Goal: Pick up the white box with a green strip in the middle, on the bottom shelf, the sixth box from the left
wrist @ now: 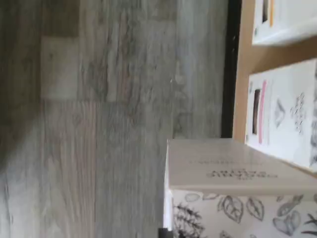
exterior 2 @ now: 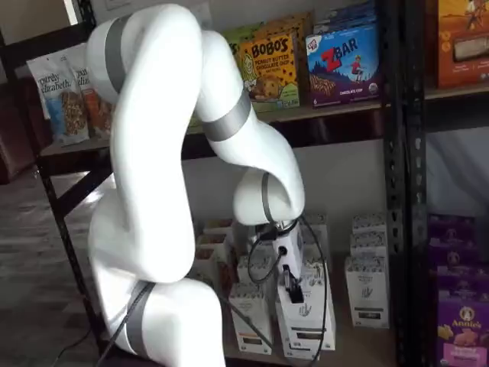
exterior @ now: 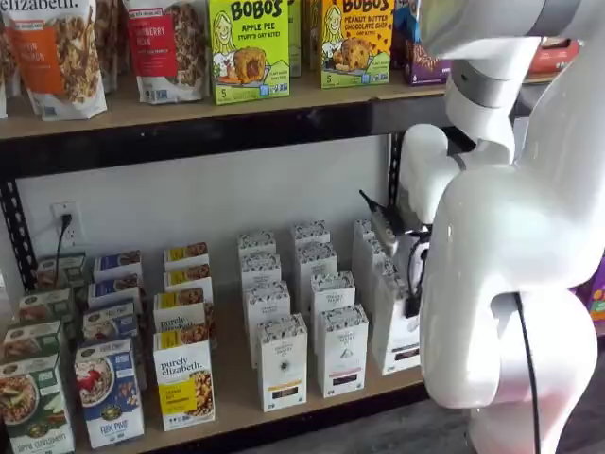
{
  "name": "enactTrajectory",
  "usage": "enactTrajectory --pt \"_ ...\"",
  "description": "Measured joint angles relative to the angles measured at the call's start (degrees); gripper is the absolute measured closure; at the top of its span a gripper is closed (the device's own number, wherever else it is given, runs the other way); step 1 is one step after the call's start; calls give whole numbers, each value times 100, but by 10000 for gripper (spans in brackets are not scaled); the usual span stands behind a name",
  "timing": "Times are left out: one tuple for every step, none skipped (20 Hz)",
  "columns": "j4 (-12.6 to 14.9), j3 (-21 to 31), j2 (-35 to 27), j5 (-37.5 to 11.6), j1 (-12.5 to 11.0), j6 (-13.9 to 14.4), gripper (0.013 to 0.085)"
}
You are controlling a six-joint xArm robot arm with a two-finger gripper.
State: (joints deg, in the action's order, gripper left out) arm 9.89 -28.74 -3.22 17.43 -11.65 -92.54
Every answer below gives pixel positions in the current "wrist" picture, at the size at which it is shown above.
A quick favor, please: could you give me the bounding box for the black metal shelf rack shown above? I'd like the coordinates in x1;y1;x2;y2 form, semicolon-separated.
219;0;243;139

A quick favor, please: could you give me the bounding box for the white box green strip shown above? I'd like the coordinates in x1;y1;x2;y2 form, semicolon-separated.
162;138;317;238

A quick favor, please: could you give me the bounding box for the white box pink strip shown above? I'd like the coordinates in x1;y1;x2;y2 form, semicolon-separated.
244;58;317;174

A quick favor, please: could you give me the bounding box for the brown cardboard shelf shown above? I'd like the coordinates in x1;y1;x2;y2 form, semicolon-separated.
233;0;317;139

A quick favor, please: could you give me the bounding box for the white box yellow strip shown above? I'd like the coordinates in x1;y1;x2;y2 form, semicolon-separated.
252;0;317;47

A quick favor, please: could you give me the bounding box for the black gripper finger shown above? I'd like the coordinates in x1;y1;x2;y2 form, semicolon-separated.
158;227;173;238

